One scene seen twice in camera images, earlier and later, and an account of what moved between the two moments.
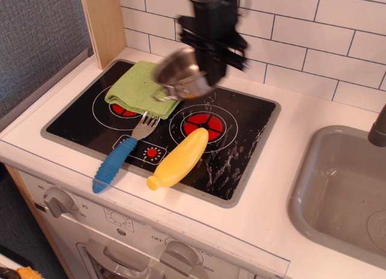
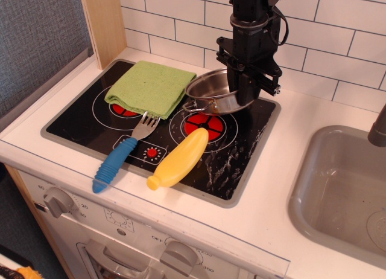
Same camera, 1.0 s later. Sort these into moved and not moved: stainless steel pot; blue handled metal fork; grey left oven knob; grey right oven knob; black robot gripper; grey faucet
Moved: black robot gripper; stainless steel pot
Not moved: grey left oven knob; grey faucet; grey right oven knob; blue handled metal fork
